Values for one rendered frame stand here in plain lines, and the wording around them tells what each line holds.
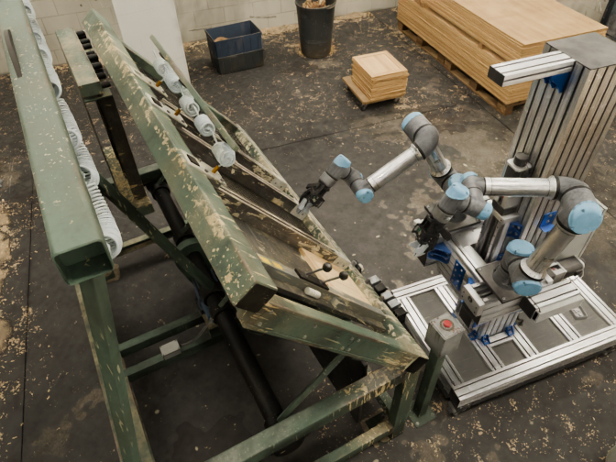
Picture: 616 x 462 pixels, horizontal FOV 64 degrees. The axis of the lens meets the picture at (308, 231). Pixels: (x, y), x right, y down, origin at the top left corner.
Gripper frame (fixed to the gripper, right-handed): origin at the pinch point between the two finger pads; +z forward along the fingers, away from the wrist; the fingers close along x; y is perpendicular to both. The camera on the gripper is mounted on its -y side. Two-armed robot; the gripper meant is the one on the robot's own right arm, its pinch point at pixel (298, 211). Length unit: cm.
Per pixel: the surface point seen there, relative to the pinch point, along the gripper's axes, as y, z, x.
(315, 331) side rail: 91, 4, -13
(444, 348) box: 59, 1, 76
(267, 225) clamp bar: 29.8, 3.7, -22.9
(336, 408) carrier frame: 71, 46, 41
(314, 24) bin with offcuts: -409, -85, 66
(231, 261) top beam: 94, -5, -55
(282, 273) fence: 69, 2, -25
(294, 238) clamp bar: 23.2, 5.1, -4.5
